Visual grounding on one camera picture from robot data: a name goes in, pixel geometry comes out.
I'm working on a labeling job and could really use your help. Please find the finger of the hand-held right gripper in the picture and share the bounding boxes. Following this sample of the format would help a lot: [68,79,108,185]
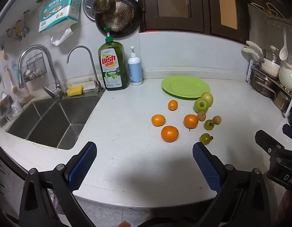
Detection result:
[255,130,286,158]
[282,122,292,145]

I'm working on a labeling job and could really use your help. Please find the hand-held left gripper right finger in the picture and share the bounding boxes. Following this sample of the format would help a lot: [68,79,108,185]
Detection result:
[192,142,272,227]

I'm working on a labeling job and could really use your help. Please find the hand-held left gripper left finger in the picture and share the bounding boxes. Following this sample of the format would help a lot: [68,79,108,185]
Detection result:
[19,141,98,227]

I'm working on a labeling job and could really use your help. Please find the large orange mandarin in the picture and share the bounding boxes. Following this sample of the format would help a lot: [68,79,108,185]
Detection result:
[161,125,179,143]

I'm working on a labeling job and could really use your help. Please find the green apple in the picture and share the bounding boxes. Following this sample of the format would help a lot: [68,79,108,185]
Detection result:
[193,98,209,113]

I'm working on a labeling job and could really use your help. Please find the yellowish apple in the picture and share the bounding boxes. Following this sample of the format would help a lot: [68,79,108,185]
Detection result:
[201,92,214,107]

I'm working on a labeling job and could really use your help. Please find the green plate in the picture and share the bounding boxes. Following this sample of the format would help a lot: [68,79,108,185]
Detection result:
[161,76,211,100]

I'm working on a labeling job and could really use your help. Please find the person's right forearm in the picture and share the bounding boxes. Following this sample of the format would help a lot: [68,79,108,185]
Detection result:
[276,189,292,227]

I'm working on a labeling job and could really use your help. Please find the steel pot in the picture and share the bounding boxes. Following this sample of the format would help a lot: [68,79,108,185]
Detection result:
[264,50,280,63]
[272,91,292,113]
[250,70,276,98]

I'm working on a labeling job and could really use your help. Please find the white ceramic pot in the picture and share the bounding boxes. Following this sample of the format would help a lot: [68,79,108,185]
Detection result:
[279,63,292,93]

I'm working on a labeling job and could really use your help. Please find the stainless steel sink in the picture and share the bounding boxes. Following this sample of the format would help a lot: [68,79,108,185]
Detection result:
[5,95,103,150]

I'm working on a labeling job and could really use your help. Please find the metal pot rack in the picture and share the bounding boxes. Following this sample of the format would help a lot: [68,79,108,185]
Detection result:
[246,59,292,119]

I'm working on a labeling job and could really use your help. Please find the yellow sponge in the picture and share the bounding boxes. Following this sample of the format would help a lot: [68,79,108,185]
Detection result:
[67,85,84,97]

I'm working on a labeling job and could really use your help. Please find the white ladle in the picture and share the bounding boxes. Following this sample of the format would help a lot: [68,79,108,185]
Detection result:
[279,27,289,61]

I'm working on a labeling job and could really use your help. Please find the large steel faucet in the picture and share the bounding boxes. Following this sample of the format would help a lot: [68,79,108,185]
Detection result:
[18,44,67,100]

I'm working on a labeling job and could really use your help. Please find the thin gooseneck faucet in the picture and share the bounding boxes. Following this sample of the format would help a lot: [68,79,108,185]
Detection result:
[67,46,104,93]

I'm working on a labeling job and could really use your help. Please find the green dish soap bottle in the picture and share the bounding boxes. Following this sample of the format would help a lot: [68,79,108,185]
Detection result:
[98,26,130,91]

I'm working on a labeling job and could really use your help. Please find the wooden dish brush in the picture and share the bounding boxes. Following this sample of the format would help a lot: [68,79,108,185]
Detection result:
[6,68,19,94]

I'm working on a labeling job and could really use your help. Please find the white pump lotion bottle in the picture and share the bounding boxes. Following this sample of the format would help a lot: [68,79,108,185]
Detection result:
[127,46,143,86]

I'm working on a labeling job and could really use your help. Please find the black frying pan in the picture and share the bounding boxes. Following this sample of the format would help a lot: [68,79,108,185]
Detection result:
[95,0,143,39]

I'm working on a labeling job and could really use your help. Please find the paper towel pack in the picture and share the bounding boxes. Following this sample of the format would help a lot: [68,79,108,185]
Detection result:
[38,0,82,46]

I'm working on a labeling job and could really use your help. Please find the white pan with handle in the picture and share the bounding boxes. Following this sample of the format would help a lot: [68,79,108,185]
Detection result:
[242,41,281,77]

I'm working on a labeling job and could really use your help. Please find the black wire basket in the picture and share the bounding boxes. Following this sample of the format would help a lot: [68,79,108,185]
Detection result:
[19,52,47,83]

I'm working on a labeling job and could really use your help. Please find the dark wooden window frame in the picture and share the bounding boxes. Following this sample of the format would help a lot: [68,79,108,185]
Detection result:
[139,0,250,44]

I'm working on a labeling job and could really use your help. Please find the brass wall hooks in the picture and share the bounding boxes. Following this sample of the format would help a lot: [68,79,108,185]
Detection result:
[6,9,30,42]

